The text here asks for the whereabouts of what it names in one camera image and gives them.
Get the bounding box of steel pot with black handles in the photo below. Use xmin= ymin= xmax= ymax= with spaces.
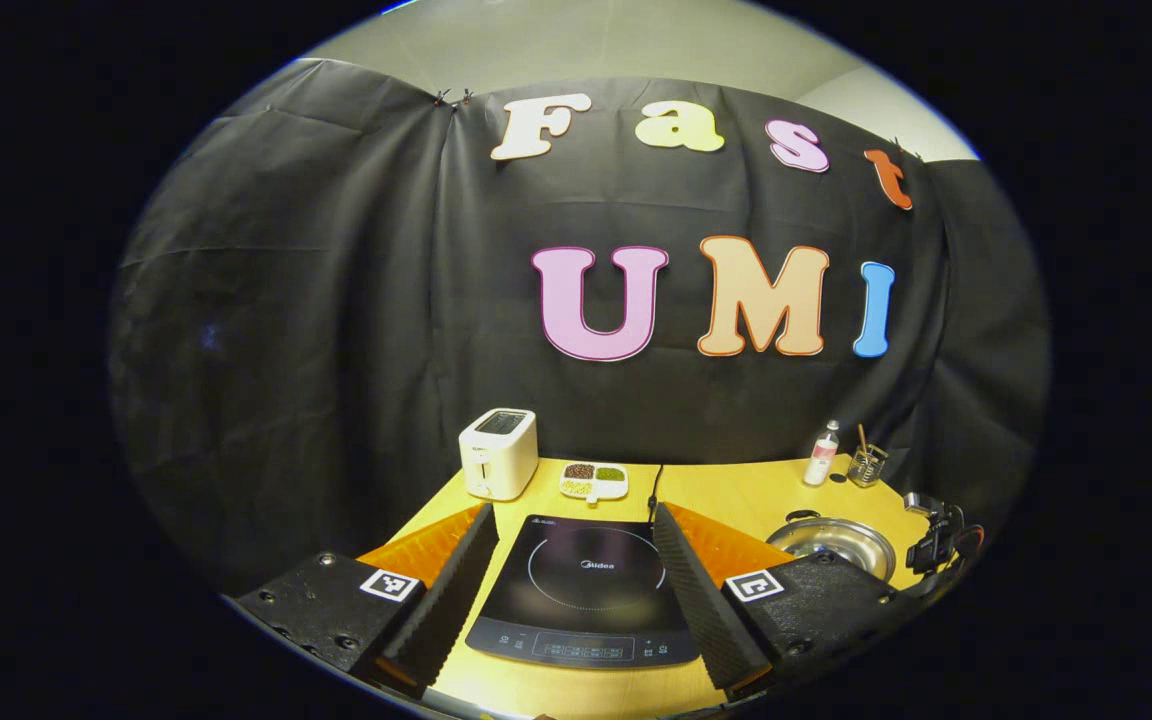
xmin=766 ymin=510 xmax=898 ymax=584

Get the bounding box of black induction cooktop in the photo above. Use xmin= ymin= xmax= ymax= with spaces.
xmin=464 ymin=514 xmax=702 ymax=671

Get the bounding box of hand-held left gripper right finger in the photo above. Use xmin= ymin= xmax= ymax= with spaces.
xmin=652 ymin=501 xmax=927 ymax=706

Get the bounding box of black backdrop cloth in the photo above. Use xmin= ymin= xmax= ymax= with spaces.
xmin=106 ymin=58 xmax=1054 ymax=601

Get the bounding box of white divided dish of beans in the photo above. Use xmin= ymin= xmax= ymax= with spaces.
xmin=558 ymin=460 xmax=630 ymax=503

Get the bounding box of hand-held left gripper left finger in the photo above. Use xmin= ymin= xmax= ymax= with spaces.
xmin=234 ymin=502 xmax=500 ymax=701

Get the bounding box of wire mesh holder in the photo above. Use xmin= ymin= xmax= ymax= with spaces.
xmin=847 ymin=444 xmax=890 ymax=489

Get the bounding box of white toaster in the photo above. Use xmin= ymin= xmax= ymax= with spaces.
xmin=458 ymin=407 xmax=540 ymax=502

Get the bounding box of clear bottle with pink label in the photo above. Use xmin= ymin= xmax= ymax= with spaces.
xmin=802 ymin=420 xmax=841 ymax=488

